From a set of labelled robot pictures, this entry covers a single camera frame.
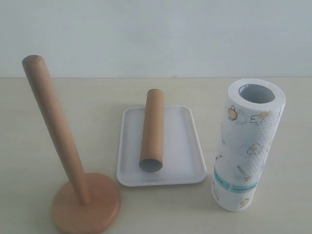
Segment brown cardboard tube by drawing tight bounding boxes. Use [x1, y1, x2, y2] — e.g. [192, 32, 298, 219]
[139, 89, 164, 173]

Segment wooden paper towel holder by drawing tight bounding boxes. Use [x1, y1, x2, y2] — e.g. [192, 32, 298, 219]
[22, 55, 121, 234]

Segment white rectangular plastic tray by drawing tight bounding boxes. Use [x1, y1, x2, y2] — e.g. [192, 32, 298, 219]
[117, 106, 207, 187]

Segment printed paper towel roll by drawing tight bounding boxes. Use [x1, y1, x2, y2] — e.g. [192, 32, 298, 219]
[211, 78, 286, 212]

